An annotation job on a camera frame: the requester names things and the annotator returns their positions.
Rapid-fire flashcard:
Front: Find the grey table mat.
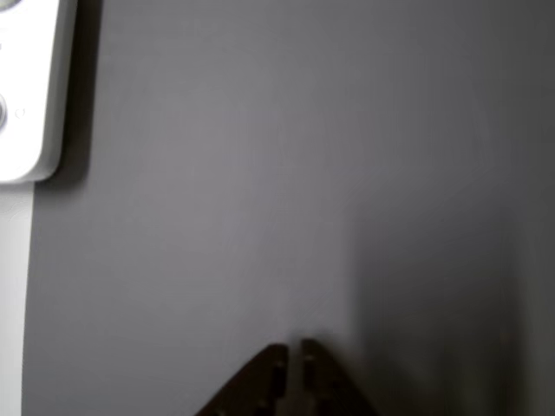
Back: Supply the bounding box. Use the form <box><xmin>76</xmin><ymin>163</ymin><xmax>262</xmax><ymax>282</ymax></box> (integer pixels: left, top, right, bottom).
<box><xmin>21</xmin><ymin>0</ymin><xmax>555</xmax><ymax>416</ymax></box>

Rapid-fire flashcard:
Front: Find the white tray with round dimples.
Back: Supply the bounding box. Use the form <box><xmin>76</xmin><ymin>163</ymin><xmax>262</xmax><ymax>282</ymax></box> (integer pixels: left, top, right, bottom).
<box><xmin>0</xmin><ymin>0</ymin><xmax>78</xmax><ymax>185</ymax></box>

